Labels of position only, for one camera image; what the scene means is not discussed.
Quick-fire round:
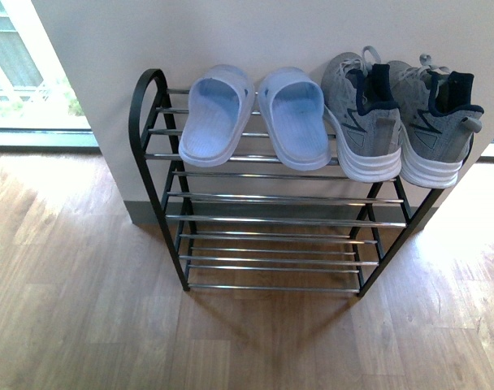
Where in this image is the light blue slipper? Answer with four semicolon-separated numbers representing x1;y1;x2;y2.
179;64;255;167
258;67;332;171

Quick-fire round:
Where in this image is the grey sneaker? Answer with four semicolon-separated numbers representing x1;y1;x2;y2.
388;54;484;189
320;45;401;183

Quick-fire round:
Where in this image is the black metal shoe rack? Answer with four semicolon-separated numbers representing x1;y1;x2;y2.
128;68;475;298

